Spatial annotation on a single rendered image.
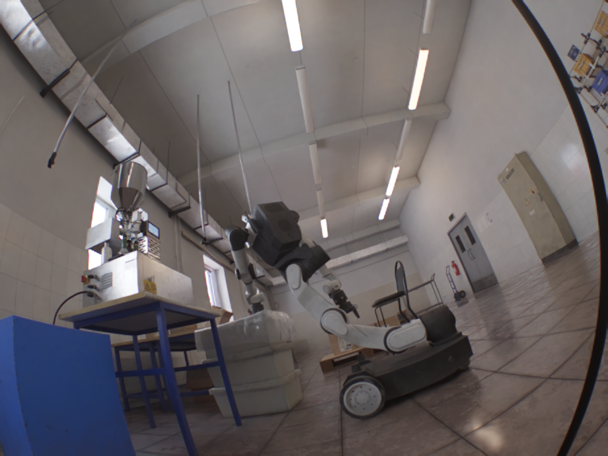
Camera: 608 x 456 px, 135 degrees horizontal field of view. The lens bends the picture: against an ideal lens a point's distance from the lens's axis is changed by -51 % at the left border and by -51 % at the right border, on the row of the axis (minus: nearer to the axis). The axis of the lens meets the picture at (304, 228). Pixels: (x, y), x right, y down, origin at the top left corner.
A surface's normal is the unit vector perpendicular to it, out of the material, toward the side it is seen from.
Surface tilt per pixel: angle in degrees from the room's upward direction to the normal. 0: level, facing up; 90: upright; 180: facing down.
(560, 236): 90
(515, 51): 90
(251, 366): 96
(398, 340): 90
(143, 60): 180
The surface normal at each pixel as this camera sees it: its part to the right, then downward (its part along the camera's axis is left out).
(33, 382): 0.95, -0.30
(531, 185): -0.95, 0.30
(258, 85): 0.28, 0.86
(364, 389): -0.27, -0.35
